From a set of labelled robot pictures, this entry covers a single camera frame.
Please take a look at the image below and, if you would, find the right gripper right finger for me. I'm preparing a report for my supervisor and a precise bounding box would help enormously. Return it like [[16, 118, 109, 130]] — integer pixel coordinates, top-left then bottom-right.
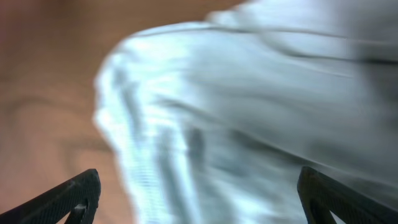
[[297, 166, 397, 224]]

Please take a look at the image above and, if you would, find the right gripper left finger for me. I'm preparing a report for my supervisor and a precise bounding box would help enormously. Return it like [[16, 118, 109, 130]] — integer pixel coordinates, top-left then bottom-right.
[[1, 169, 101, 224]]

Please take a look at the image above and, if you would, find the light blue t-shirt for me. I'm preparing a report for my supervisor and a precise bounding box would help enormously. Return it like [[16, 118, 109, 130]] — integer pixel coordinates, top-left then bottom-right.
[[95, 0, 397, 223]]

